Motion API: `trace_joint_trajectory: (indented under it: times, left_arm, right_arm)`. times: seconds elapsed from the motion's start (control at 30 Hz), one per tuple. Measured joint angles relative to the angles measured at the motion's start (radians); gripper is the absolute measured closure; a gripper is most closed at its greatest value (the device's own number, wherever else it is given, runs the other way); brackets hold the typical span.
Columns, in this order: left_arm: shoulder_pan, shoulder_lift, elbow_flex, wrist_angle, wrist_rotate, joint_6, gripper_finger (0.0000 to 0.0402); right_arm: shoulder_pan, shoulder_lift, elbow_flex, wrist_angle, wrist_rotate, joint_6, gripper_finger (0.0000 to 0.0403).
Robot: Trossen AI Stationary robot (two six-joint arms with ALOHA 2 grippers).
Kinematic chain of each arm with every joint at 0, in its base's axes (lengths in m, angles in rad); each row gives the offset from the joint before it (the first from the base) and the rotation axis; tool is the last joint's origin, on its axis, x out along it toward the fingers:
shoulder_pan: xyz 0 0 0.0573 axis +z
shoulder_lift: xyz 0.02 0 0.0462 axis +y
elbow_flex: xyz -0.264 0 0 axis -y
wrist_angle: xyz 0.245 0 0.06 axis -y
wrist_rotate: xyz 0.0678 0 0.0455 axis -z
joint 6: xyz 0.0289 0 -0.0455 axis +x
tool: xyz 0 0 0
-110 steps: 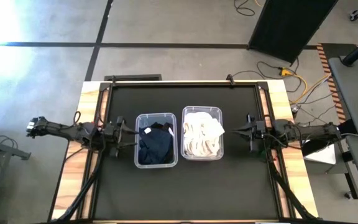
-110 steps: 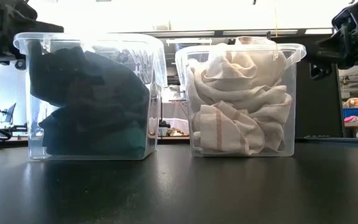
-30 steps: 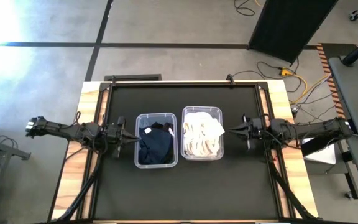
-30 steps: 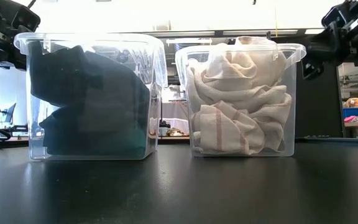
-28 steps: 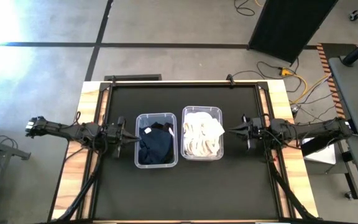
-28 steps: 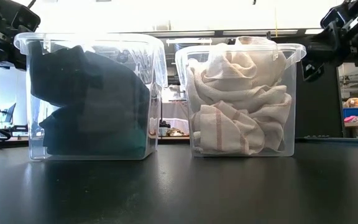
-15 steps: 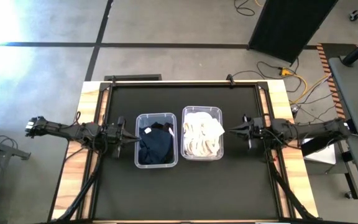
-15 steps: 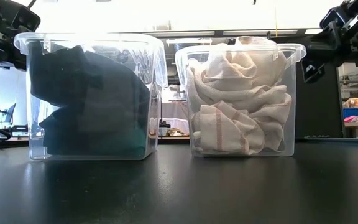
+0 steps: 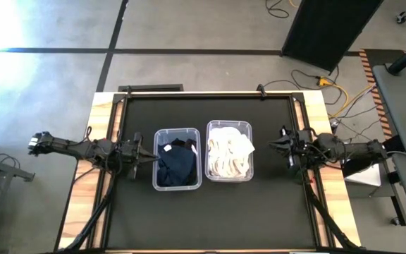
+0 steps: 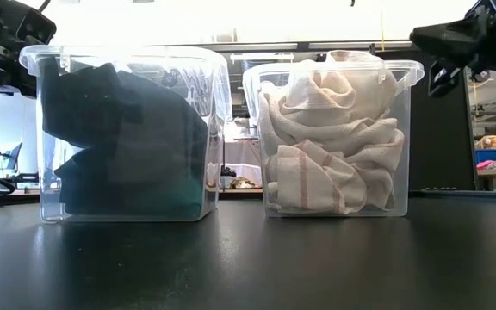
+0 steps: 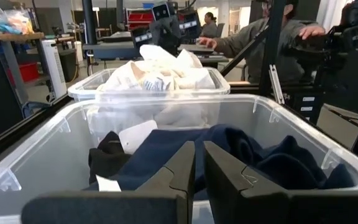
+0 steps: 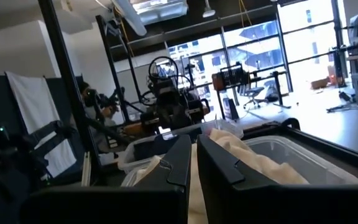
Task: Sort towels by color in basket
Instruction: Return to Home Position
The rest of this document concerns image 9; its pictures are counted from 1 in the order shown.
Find plain off-white towel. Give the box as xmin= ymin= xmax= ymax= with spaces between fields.
xmin=209 ymin=126 xmax=256 ymax=158

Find black frame strut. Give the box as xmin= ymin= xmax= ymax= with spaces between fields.
xmin=301 ymin=169 xmax=357 ymax=250
xmin=60 ymin=169 xmax=116 ymax=252

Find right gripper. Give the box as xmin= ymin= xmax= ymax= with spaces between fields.
xmin=268 ymin=126 xmax=317 ymax=170

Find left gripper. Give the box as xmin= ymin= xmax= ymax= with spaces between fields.
xmin=116 ymin=132 xmax=159 ymax=179

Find black partition panel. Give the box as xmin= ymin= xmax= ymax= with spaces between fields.
xmin=281 ymin=0 xmax=384 ymax=73

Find white red-striped towel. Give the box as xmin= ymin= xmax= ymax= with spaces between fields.
xmin=207 ymin=139 xmax=250 ymax=179

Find clear plastic bin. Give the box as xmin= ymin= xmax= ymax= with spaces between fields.
xmin=152 ymin=127 xmax=203 ymax=192
xmin=204 ymin=119 xmax=254 ymax=183

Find yellow power cable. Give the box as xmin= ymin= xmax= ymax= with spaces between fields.
xmin=316 ymin=76 xmax=377 ymax=120

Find dark blue towel with label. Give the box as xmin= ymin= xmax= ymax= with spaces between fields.
xmin=156 ymin=142 xmax=197 ymax=188

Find black tangled floor cables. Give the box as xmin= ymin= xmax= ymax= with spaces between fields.
xmin=262 ymin=65 xmax=342 ymax=107

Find black aluminium table frame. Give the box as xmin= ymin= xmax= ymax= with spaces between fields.
xmin=102 ymin=90 xmax=327 ymax=252

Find black floor cable loop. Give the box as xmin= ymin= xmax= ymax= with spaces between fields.
xmin=264 ymin=0 xmax=291 ymax=19

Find black towel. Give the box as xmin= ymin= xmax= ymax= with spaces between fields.
xmin=170 ymin=138 xmax=198 ymax=153

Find black flat bar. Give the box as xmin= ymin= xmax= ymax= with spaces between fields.
xmin=118 ymin=83 xmax=184 ymax=93

